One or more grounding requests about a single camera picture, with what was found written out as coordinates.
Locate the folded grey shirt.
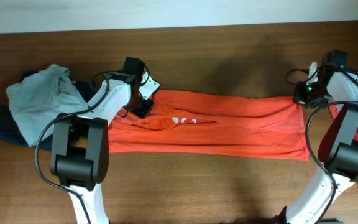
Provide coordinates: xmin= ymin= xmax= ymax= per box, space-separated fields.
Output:
xmin=6 ymin=64 xmax=87 ymax=146

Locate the orange soccer t-shirt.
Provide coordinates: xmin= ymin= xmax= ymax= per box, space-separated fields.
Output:
xmin=108 ymin=90 xmax=309 ymax=161

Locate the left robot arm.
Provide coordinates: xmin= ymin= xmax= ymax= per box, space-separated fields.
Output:
xmin=50 ymin=57 xmax=160 ymax=223

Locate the left black cable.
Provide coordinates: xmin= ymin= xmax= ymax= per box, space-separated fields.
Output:
xmin=34 ymin=63 xmax=151 ymax=224

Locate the folded navy garment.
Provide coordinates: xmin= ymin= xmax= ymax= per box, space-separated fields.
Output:
xmin=0 ymin=80 xmax=96 ymax=147

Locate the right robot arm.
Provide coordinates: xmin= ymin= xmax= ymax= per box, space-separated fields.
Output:
xmin=273 ymin=50 xmax=358 ymax=224

